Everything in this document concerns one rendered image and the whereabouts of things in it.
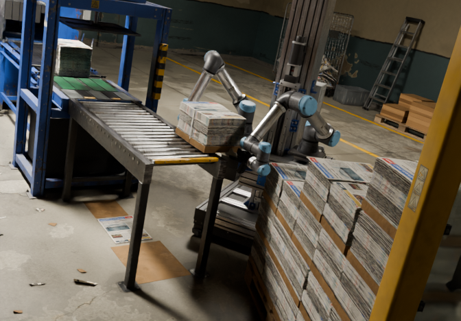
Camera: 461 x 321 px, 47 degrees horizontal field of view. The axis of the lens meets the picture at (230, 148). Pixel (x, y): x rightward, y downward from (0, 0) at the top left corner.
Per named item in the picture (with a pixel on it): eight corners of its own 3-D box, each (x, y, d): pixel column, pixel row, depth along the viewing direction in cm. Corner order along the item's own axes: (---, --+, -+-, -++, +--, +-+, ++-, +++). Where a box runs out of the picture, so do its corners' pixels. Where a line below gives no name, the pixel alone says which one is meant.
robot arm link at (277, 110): (282, 82, 331) (235, 141, 320) (296, 87, 324) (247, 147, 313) (289, 94, 340) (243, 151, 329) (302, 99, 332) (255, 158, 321)
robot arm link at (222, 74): (243, 121, 385) (201, 58, 368) (240, 115, 399) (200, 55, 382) (256, 112, 384) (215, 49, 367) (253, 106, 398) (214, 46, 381)
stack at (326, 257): (296, 280, 360) (326, 167, 336) (374, 415, 253) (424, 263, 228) (242, 277, 351) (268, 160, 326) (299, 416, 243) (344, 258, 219)
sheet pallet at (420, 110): (458, 143, 897) (468, 111, 881) (429, 144, 850) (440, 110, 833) (402, 121, 989) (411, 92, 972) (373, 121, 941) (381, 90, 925)
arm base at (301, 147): (300, 147, 376) (302, 134, 373) (320, 152, 371) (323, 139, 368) (294, 151, 362) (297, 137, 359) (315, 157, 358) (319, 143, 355)
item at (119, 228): (153, 239, 377) (153, 238, 376) (115, 244, 360) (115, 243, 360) (132, 216, 405) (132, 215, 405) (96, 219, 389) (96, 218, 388)
